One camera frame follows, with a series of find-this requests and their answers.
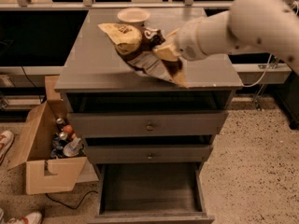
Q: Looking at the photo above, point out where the orange round fruit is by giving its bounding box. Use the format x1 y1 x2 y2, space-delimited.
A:
63 125 74 135

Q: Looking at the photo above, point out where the silver can in box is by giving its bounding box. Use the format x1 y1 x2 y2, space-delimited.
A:
59 132 68 140

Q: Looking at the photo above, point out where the white red left sneaker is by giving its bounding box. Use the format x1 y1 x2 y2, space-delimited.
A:
0 130 15 164

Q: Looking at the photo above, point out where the silver soda can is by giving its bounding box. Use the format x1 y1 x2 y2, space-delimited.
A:
56 118 66 128

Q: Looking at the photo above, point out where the grey wooden drawer cabinet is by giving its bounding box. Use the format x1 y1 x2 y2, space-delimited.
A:
55 8 242 224

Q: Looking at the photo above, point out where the white cable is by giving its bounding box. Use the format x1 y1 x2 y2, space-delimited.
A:
242 53 274 89

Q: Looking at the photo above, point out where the brown chip bag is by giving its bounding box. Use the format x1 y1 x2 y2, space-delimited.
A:
98 23 189 88

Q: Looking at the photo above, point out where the white red sneaker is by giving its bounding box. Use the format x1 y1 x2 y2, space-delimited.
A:
6 211 43 224
0 130 15 164

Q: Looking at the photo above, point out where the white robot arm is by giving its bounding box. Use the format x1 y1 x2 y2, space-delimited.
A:
153 0 299 74

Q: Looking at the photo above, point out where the grey middle drawer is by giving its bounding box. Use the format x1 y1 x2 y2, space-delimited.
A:
85 145 212 164

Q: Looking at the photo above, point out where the white ceramic bowl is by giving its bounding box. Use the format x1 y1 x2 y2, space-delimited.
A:
117 7 150 25

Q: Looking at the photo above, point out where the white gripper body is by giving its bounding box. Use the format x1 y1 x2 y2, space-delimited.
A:
174 17 207 61

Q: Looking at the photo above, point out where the black wall cable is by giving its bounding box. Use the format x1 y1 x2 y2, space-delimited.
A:
20 66 45 105

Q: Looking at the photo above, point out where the grey open bottom drawer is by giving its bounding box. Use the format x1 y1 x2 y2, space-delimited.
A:
88 162 214 224

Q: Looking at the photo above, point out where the black floor cable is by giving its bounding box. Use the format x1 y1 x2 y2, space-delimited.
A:
45 189 99 210

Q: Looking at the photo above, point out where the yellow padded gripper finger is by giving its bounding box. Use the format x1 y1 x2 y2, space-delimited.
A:
152 41 180 62
165 28 179 38

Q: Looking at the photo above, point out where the grey top drawer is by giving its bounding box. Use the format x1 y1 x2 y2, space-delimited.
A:
67 112 227 138

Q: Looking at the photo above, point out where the open cardboard box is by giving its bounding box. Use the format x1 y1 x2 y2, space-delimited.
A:
8 76 94 194

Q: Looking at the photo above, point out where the crumpled silver white bag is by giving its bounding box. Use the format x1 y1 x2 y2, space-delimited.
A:
63 138 82 158

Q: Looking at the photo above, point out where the metal railing frame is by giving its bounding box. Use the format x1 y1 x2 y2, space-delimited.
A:
0 0 299 112

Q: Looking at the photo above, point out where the white red right sneaker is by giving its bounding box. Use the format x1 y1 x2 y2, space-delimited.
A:
6 211 43 224

